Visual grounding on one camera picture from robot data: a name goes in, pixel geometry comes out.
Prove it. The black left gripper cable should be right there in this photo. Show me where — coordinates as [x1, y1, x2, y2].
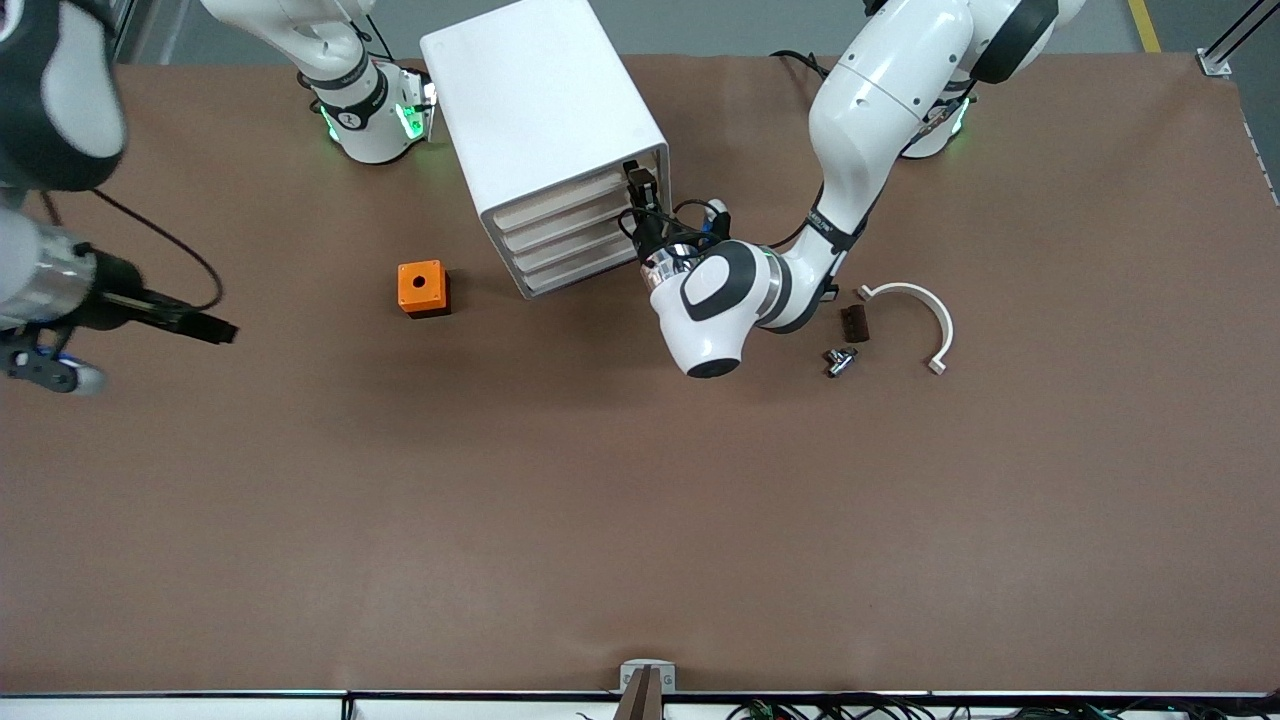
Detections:
[618, 198, 731, 253]

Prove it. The black right base cable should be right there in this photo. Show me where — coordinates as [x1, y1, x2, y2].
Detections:
[340, 5, 398, 63]

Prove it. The brown table cover sheet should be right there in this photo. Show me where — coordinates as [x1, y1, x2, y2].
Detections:
[0, 50, 1280, 696]

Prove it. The black left base cable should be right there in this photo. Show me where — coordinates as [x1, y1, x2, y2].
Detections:
[770, 48, 831, 81]

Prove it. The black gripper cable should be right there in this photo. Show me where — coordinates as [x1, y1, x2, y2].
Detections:
[40, 188, 223, 313]
[618, 198, 731, 253]

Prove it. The aluminium frame profile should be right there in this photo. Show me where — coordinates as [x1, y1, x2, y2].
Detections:
[1200, 0, 1280, 77]
[108, 0, 139, 63]

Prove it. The grey metal bracket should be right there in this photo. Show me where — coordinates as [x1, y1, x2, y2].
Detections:
[620, 658, 676, 696]

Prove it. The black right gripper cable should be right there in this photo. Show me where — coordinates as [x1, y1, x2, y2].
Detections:
[40, 188, 223, 313]

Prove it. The white curved bracket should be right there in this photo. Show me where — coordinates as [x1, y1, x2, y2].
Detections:
[857, 282, 956, 376]

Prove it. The black cable bundle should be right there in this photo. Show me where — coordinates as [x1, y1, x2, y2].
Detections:
[725, 695, 1280, 720]

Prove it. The black base cable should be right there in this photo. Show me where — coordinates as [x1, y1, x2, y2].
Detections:
[770, 48, 831, 81]
[340, 5, 398, 63]

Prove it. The orange box with hole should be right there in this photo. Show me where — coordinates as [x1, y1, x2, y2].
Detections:
[397, 260, 452, 319]

